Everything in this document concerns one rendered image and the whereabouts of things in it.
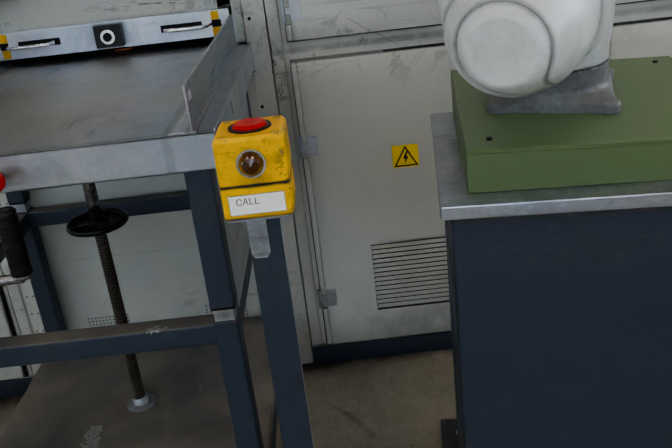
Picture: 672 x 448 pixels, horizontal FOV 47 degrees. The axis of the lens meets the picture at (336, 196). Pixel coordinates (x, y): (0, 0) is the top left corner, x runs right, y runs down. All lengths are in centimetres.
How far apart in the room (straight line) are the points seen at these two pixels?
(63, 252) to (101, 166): 87
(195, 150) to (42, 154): 21
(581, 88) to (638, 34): 74
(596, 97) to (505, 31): 31
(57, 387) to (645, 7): 156
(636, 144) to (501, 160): 17
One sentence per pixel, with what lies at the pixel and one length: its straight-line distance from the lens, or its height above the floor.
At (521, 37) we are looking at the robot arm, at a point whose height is 97.
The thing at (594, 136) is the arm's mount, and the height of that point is 81.
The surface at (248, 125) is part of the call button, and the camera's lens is 86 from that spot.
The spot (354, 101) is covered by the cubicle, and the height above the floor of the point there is 69.
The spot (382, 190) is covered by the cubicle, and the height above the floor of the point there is 47.
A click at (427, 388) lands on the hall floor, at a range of 193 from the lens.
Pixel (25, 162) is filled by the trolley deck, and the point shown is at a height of 83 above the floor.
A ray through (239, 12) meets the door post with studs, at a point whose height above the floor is 91.
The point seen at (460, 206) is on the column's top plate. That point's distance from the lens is 99.
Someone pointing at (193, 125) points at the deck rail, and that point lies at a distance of 110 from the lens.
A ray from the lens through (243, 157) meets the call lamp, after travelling 84.
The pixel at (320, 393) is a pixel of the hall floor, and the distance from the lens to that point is 195.
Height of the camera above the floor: 114
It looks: 22 degrees down
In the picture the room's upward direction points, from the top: 7 degrees counter-clockwise
